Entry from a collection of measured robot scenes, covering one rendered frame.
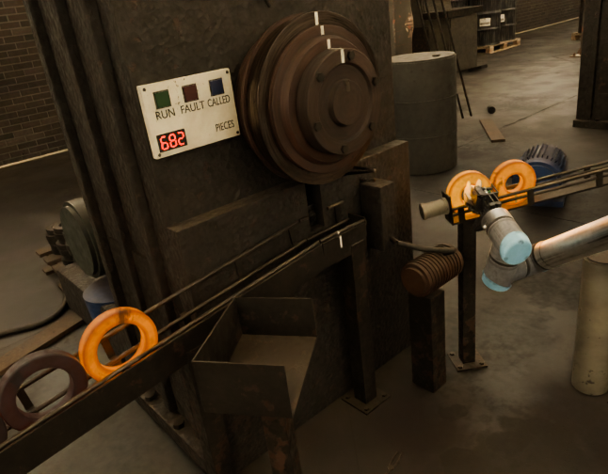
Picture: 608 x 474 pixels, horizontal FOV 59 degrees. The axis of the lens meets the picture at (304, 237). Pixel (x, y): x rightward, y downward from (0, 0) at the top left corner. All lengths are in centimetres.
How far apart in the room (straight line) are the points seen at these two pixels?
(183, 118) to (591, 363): 155
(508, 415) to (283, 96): 132
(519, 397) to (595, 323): 38
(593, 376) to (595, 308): 27
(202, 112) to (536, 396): 150
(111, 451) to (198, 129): 123
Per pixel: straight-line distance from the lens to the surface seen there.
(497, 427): 201
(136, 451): 213
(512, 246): 164
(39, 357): 131
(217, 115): 149
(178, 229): 144
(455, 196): 191
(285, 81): 142
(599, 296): 197
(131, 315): 135
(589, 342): 207
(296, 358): 131
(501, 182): 196
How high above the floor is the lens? 138
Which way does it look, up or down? 24 degrees down
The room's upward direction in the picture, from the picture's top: 8 degrees counter-clockwise
